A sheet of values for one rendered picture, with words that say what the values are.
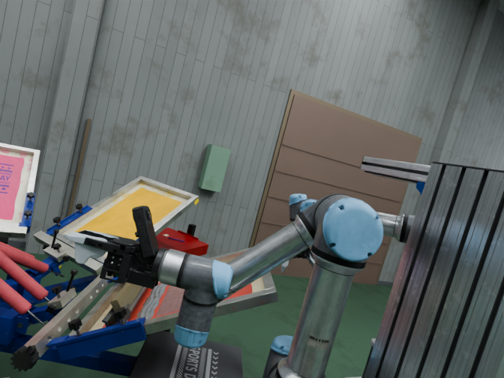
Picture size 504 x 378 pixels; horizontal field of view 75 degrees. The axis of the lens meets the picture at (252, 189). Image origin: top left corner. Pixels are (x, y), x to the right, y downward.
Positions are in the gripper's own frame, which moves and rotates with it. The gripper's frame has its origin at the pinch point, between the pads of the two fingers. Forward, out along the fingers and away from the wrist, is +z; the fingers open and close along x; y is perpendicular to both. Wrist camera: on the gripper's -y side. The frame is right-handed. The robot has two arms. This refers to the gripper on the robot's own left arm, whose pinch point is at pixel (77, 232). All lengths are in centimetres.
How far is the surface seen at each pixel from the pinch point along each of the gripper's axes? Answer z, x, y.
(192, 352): -27, 89, 61
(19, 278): 54, 73, 42
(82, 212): 72, 150, 19
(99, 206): 66, 159, 14
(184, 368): -26, 76, 63
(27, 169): 129, 169, 2
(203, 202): 33, 443, 2
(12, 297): 48, 62, 45
